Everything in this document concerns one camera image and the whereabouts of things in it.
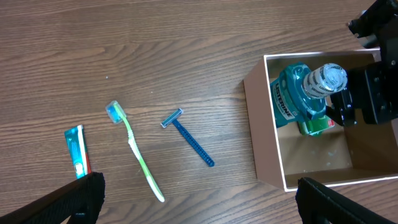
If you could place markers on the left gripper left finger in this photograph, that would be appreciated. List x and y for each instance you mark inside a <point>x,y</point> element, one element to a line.
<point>77,202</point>

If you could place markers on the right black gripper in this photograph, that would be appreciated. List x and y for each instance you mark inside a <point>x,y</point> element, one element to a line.
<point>371,88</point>

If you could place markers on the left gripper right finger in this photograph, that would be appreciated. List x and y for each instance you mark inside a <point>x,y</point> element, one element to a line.
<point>318,204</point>

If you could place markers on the green soap packet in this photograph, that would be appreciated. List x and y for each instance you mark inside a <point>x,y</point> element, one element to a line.
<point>315,127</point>

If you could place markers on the blue mouthwash bottle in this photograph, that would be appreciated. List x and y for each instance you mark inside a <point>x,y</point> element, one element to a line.
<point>299,93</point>

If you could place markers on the green white toothbrush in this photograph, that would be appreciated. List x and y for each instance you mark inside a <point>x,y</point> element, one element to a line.
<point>117,115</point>

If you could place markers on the blue disposable razor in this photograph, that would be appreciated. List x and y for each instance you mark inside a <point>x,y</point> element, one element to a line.
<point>173,119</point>

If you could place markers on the white cardboard box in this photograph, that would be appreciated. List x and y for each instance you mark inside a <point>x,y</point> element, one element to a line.
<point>322,149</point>

